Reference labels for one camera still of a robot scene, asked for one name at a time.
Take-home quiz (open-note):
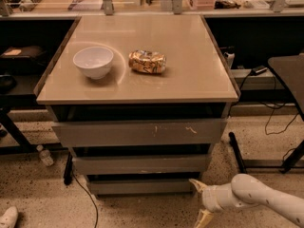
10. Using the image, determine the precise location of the grey top drawer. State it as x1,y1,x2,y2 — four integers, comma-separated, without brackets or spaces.
52,119,227,147

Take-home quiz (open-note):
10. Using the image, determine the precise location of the grey bottom drawer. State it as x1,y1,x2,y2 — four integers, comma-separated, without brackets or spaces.
87,179,194,196

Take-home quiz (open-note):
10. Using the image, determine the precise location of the grey middle drawer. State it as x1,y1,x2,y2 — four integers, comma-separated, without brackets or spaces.
73,155,211,175

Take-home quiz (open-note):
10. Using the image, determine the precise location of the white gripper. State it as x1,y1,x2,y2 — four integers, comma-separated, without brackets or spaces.
189,179,241,228

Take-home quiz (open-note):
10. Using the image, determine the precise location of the black left desk leg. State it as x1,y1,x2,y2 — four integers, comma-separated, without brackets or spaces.
0,108,33,153

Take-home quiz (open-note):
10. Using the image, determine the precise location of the black thin cable right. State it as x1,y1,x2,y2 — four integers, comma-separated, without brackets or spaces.
257,76,299,136

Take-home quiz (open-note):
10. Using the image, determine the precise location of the plastic water bottle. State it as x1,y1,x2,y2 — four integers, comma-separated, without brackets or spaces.
36,144,54,166

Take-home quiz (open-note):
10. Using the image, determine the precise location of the black floor cable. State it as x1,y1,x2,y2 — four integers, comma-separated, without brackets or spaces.
71,171,100,228

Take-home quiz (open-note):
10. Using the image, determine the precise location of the black table leg bar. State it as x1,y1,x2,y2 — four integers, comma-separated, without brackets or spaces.
229,132,247,174

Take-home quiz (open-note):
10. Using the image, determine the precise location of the white shoe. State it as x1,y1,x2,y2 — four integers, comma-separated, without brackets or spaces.
0,206,18,228

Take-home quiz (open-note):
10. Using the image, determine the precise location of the white bowl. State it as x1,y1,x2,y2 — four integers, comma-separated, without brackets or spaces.
73,47,114,79

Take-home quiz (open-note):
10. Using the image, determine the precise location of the crushed gold can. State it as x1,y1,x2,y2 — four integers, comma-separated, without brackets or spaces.
128,50,166,74

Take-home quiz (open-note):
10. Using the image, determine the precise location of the grey drawer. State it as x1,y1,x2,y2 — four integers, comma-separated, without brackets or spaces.
87,179,194,196
73,155,211,175
52,119,227,147

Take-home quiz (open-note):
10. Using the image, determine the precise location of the dark side table top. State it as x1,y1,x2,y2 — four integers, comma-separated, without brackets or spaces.
268,54,304,121

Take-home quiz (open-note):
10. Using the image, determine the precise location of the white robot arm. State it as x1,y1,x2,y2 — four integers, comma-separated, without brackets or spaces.
189,174,304,228

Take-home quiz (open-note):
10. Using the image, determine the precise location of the black phone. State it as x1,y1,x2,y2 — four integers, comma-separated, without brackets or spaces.
251,66,267,76

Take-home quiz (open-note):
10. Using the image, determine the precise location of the grey drawer cabinet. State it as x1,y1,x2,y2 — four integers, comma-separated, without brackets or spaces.
36,15,239,197

